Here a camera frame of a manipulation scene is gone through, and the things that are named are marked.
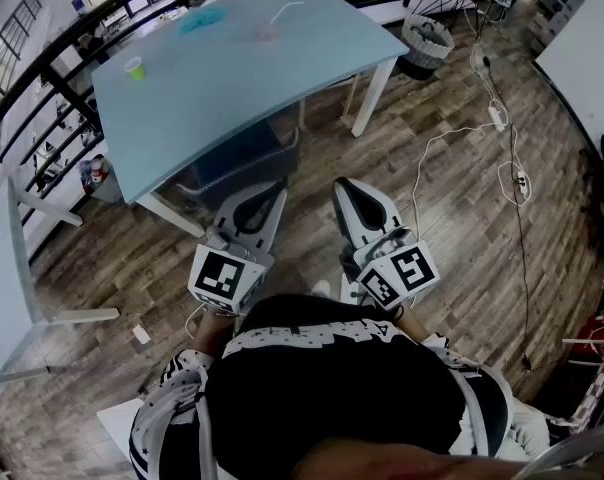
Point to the person's right forearm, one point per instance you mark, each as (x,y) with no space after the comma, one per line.
(412,325)

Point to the dark blue chair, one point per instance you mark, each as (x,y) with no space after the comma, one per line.
(242,163)

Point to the red box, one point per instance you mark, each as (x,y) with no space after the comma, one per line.
(597,330)

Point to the small white card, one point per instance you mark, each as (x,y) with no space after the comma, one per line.
(142,334)

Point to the person's white shoe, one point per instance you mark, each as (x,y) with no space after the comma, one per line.
(322,287)

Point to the black and white shirt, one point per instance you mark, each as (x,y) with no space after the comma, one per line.
(342,393)

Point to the green paper cup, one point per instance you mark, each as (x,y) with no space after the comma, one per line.
(137,70)

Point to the grey waste bin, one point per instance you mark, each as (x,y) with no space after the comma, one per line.
(99,178)

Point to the blue fluffy cloth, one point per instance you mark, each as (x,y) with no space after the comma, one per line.
(202,18)

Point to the clear pink cup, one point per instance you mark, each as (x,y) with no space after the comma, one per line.
(264,33)

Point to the woven grey basket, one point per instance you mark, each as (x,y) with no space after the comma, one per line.
(427,43)

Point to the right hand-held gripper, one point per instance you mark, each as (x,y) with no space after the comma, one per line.
(407,273)

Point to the white bendy straw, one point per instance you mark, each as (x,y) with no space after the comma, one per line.
(278,17)

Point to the person's face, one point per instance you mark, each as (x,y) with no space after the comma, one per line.
(382,463)

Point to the small white power strip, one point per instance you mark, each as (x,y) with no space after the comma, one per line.
(522,178)

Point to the person's left forearm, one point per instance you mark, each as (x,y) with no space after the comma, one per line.
(212,333)

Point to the black metal railing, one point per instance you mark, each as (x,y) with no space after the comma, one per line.
(49,65)

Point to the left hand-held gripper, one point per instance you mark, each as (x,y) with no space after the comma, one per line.
(217,275)

